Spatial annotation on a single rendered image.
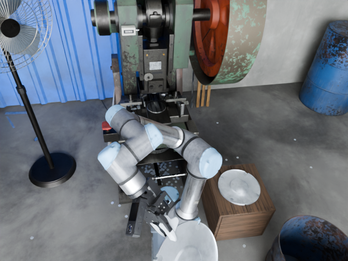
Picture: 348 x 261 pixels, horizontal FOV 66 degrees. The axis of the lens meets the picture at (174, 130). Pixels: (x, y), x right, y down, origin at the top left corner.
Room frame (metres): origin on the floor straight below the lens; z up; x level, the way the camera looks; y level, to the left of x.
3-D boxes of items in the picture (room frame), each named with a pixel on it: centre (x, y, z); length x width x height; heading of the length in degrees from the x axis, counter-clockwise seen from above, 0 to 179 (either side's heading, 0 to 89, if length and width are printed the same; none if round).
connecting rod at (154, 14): (1.56, 0.16, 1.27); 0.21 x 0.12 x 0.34; 14
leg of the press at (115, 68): (1.63, 0.45, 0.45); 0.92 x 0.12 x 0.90; 14
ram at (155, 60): (1.52, 0.15, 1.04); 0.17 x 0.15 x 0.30; 14
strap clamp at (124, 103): (1.52, 0.32, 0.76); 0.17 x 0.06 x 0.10; 104
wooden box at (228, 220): (1.14, -0.47, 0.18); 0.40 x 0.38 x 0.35; 10
